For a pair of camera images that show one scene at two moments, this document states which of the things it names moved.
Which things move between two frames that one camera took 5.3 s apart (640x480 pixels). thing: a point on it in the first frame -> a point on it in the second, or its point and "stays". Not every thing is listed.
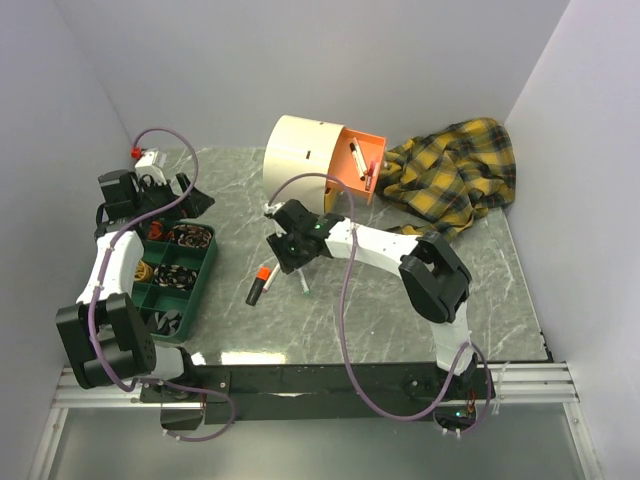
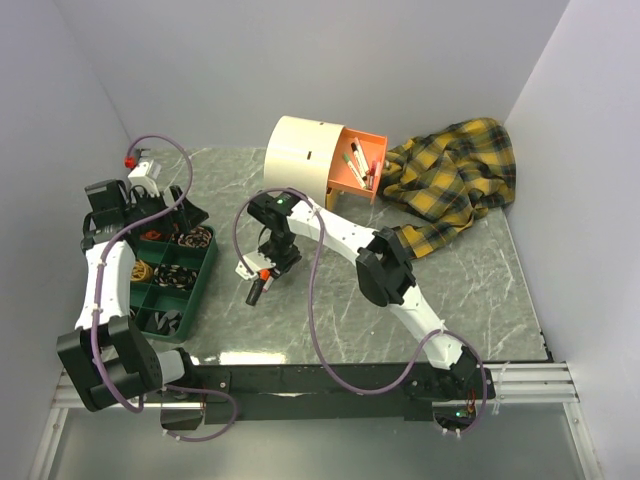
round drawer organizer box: x=296 y=146 stays
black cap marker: x=360 y=165 stays
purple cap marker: x=271 y=278 stays
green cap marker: x=304 y=282 -> x=360 y=179
